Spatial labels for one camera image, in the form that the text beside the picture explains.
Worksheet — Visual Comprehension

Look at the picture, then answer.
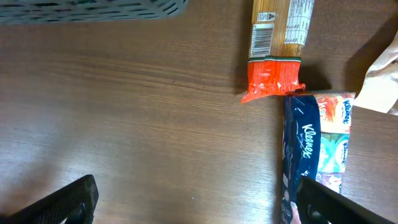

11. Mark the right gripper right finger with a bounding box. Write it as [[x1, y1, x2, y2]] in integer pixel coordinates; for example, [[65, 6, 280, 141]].
[[296, 177, 394, 224]]

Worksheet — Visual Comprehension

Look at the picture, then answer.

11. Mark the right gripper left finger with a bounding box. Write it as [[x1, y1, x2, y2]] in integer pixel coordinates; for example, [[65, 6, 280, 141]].
[[1, 174, 99, 224]]

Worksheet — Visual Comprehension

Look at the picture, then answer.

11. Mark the blue Kleenex tissue pack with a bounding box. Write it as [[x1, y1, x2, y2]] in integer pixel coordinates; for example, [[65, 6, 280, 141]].
[[280, 91, 355, 223]]

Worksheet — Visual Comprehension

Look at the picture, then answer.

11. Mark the beige white snack bag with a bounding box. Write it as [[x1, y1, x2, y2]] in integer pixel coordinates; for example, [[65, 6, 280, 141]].
[[354, 34, 397, 116]]

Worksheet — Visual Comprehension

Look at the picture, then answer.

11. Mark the yellow orange pasta packet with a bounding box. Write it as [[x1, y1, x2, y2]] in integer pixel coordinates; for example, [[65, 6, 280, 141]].
[[241, 0, 315, 103]]

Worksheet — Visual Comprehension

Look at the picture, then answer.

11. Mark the grey plastic basket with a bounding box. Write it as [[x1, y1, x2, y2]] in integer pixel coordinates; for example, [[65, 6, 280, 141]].
[[1, 0, 189, 24]]

